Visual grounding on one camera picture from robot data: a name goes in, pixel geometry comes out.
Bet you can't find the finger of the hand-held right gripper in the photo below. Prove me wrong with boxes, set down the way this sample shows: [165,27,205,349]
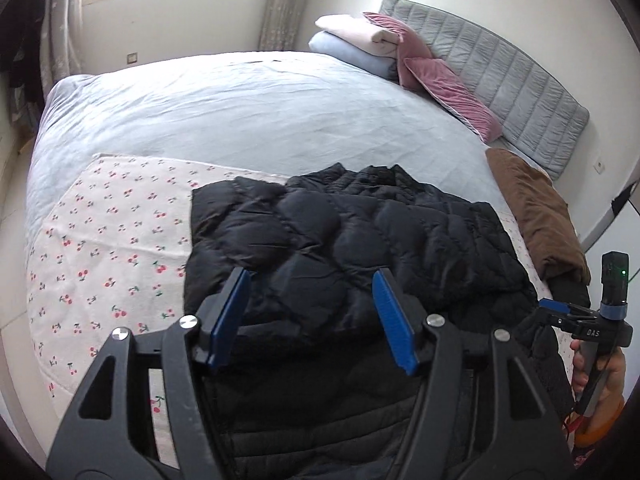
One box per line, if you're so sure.
[537,297,601,327]

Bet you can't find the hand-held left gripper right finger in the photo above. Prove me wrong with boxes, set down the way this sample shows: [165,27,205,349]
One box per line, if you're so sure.
[372,267,576,480]

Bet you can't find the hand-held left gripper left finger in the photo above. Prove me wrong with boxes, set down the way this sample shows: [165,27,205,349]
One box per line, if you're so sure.
[45,266,252,480]

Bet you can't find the black quilted puffer jacket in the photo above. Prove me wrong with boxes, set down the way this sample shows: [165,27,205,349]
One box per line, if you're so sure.
[183,162,551,480]

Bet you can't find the person's right forearm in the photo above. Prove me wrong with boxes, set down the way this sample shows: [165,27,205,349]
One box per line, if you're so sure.
[574,399,627,448]

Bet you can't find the hanging dark clothes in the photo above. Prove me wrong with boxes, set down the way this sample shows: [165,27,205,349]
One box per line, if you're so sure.
[5,10,49,113]

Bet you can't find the person's right hand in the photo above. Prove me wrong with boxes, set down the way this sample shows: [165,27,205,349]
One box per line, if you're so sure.
[570,340,629,418]

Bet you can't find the brown garment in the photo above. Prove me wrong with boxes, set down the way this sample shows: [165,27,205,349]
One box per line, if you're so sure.
[486,147,592,281]

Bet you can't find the cherry print blanket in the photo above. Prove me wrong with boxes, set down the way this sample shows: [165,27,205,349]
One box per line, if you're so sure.
[26,154,556,471]

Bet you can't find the light blue duvet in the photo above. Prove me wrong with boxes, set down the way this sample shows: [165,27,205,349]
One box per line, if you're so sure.
[27,50,551,246]

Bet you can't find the grey padded headboard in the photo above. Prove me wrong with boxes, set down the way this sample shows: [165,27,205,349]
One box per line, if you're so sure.
[378,0,591,181]

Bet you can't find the long pink velvet pillow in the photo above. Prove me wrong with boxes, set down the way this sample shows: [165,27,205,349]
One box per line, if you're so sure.
[402,56,503,142]

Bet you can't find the light blue pillow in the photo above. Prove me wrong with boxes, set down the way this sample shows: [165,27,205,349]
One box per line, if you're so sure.
[308,31,401,82]

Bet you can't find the square pink velvet pillow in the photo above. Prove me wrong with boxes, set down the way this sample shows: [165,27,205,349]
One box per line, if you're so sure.
[362,11,433,92]

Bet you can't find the white folded blanket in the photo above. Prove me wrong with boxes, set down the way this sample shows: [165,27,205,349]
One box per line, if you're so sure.
[315,14,401,57]

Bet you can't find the patterned curtain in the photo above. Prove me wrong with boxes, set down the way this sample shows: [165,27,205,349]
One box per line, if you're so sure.
[40,0,97,87]
[258,0,321,52]

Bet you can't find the wall socket with plug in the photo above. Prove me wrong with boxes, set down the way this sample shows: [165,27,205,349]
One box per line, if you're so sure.
[611,184,635,213]

